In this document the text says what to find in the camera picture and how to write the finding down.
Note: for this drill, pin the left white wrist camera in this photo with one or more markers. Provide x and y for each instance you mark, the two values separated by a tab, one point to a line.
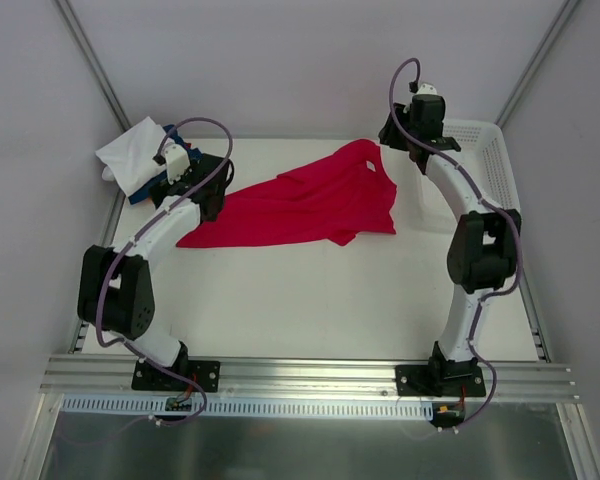
176	161

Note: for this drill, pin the magenta t shirt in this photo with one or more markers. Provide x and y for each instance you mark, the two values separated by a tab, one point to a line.
334	198

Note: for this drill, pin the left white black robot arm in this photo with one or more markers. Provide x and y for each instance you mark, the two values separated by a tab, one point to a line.
116	290

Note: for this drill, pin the folded white t shirt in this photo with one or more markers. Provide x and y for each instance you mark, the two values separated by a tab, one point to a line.
114	158

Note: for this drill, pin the aluminium mounting rail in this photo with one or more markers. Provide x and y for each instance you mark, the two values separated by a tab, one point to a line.
306	379

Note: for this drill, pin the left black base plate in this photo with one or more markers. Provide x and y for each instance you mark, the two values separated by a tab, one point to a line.
205	373

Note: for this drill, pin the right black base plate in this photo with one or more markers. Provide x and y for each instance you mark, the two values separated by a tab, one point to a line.
422	380

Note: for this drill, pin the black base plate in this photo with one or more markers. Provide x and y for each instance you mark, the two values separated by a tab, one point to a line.
422	380
205	373

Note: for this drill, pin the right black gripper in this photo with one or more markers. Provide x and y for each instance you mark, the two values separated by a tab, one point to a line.
389	132

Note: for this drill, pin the white plastic basket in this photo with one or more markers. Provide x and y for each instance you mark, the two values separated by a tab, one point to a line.
484	155

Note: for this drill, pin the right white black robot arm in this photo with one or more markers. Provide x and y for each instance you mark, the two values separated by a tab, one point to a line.
483	259

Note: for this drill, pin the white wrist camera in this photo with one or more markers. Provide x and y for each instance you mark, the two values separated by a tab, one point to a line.
176	161
422	89

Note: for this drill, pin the folded blue t shirt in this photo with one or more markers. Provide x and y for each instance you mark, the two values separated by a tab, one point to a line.
187	150

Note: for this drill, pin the white slotted cable duct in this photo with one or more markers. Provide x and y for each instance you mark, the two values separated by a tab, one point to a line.
249	407

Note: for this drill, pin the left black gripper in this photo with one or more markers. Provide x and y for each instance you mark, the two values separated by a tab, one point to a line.
219	167

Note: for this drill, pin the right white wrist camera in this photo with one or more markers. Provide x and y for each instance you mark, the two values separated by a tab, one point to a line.
422	89

